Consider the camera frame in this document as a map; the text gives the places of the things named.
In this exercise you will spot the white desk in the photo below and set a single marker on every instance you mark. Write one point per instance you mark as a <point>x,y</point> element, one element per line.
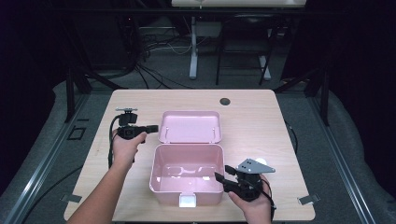
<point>193,62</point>

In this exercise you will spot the black chair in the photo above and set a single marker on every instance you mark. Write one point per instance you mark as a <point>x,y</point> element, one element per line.
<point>246,34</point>

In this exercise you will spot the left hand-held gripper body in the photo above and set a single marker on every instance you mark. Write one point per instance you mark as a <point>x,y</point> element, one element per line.
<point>127,132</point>

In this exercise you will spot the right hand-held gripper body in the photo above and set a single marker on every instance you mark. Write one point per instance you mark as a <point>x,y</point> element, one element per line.
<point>246,188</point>

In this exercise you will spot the dark round table grommet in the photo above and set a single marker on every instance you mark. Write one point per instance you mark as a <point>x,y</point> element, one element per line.
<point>224,101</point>

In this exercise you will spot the grey metal table bracket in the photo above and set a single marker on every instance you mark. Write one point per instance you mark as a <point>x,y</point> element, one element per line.
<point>71,198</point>
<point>308,199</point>

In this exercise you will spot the aluminium floor rail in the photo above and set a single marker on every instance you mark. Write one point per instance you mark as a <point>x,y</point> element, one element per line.
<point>40,171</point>
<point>345,168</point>

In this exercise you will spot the black metal stand frame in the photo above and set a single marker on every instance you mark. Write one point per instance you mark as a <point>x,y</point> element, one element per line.
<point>325,99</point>
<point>70,93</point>

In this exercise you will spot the person's left hand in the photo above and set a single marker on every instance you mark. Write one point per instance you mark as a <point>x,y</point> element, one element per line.
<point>126,152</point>

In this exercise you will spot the person's right hand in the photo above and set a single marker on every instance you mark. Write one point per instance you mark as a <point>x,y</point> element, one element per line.
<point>257,207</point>

